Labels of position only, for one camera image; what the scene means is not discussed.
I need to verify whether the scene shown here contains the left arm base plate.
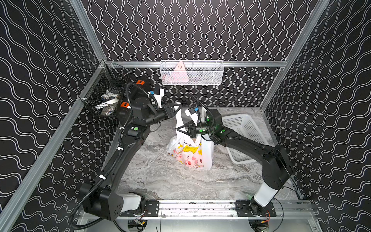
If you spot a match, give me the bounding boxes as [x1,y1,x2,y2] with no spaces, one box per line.
[119,200,160,217]

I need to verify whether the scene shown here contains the white perforated plastic basket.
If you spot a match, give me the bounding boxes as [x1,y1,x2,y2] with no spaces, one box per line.
[222,114,269,165]

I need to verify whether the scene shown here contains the black hard tool case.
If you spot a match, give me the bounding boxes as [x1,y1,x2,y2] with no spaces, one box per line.
[116,77,155,128]

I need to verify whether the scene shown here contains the pink triangular card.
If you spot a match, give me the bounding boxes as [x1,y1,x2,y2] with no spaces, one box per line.
[169,61,189,84]

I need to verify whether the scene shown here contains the white printed plastic bag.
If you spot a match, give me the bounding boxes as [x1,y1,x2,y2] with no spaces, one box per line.
[166,111,214,170]

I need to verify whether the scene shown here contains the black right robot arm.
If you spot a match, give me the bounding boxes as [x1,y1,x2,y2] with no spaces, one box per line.
[176,109,293,215]

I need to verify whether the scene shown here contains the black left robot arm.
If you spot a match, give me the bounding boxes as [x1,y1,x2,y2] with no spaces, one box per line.
[69,83,181,229]

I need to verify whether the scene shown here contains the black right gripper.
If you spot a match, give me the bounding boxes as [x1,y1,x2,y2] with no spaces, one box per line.
[176,120,215,140]

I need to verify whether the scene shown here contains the black wire mesh basket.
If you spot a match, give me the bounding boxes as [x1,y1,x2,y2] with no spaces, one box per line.
[79,60,132,118]

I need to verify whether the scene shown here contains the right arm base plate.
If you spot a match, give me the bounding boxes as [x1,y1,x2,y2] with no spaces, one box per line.
[235,200,277,217]

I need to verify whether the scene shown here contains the white items in wire basket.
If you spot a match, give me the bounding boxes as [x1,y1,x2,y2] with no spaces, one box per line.
[94,90,120,116]

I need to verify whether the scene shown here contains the clear wall-mounted tray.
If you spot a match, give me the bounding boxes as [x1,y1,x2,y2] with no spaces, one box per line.
[159,60,225,86]

